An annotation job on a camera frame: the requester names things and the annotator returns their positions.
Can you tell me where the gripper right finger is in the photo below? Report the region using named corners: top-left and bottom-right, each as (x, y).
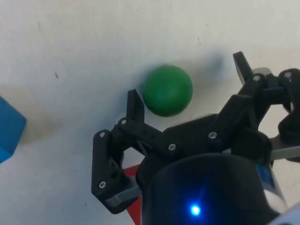
top-left (206, 51), bottom-right (300, 165)

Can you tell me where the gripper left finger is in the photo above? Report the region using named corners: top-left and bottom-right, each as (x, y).
top-left (90, 89), bottom-right (182, 215)

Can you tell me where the red cube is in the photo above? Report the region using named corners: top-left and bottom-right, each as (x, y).
top-left (122, 165), bottom-right (146, 225)

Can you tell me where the green ball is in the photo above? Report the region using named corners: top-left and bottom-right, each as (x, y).
top-left (142, 64), bottom-right (194, 117)

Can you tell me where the blue cube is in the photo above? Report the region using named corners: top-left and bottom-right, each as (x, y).
top-left (0, 95), bottom-right (28, 164)

